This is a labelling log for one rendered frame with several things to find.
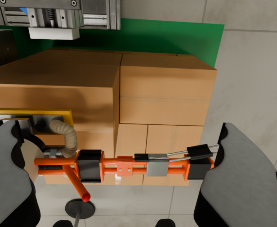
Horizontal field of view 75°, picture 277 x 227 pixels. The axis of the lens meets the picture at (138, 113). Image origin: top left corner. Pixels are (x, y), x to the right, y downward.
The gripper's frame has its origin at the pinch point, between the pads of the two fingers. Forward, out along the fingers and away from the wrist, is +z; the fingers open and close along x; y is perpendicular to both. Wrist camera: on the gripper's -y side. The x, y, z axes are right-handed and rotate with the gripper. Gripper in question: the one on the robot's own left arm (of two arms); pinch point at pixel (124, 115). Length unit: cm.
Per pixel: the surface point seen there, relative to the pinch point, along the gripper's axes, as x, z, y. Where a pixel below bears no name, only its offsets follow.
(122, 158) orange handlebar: -1.8, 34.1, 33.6
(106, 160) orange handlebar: -6.7, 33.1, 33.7
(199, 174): 23, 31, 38
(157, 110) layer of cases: 19, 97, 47
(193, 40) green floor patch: 53, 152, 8
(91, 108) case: -15, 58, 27
